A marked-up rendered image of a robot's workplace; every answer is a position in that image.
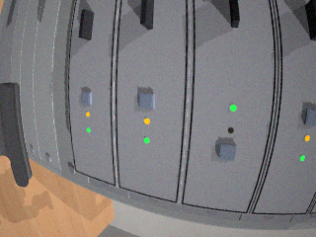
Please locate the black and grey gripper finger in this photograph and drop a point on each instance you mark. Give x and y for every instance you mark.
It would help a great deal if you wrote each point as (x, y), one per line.
(12, 140)

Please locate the grey server rack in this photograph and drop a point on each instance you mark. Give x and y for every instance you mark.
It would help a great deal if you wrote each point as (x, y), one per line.
(199, 109)

